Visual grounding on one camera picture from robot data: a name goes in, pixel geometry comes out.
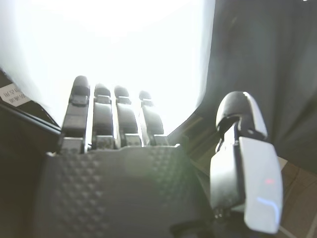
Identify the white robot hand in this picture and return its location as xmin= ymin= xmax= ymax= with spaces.
xmin=34 ymin=75 xmax=284 ymax=238

